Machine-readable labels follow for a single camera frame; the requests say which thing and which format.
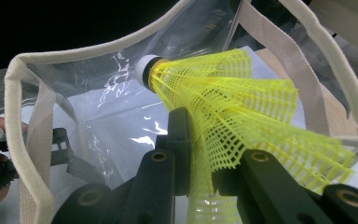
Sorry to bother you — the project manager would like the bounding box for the yellow shuttlecock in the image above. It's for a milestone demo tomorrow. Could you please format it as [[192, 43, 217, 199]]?
[[134, 48, 254, 175], [187, 105, 357, 224], [199, 76, 300, 188]]

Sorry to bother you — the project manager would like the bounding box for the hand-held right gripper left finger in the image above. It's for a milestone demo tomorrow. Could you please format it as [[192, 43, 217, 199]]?
[[127, 106, 194, 224]]

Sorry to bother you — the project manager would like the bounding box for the clear bag with beige trim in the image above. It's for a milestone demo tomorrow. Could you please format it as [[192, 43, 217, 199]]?
[[4, 0, 358, 224]]

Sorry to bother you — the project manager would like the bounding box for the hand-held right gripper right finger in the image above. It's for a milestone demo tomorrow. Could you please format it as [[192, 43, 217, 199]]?
[[213, 149, 334, 224]]

